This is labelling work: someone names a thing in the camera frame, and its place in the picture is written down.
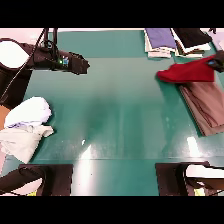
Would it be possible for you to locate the purple garment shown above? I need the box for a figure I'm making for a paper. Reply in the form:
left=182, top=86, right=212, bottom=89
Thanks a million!
left=145, top=28, right=178, bottom=51

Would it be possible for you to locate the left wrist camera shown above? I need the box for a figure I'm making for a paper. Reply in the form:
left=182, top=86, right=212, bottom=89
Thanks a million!
left=41, top=28, right=60, bottom=57

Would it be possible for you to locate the red garment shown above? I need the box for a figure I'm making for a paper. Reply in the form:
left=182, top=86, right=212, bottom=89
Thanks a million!
left=156, top=55, right=218, bottom=84

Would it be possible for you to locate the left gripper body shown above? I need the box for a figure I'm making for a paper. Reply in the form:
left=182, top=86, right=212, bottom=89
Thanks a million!
left=67, top=51, right=91, bottom=76

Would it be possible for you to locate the white garment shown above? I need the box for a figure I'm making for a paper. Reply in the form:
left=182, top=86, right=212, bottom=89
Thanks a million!
left=3, top=96, right=53, bottom=129

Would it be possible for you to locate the brown garment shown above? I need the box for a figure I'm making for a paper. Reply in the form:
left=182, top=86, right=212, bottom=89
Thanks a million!
left=178, top=81, right=224, bottom=137

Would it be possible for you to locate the cream garment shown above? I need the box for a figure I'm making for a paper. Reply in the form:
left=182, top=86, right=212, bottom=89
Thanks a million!
left=0, top=123, right=55, bottom=165

